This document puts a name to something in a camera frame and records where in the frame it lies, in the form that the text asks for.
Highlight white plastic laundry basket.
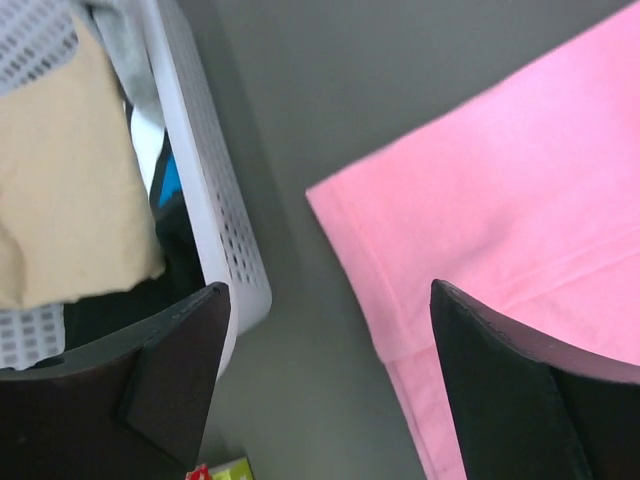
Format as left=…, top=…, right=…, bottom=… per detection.
left=1, top=1, right=272, bottom=368

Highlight beige folded t shirt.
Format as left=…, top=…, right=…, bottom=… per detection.
left=1, top=24, right=164, bottom=309

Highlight dark clothes in basket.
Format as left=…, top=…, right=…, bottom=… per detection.
left=64, top=104, right=204, bottom=351

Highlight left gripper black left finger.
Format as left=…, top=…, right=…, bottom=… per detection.
left=1, top=283, right=231, bottom=479

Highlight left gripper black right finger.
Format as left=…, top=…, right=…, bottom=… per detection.
left=430, top=280, right=639, bottom=479

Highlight light pink t shirt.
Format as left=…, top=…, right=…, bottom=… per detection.
left=306, top=4, right=639, bottom=479

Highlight red colourful book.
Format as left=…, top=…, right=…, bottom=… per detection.
left=185, top=457, right=254, bottom=480

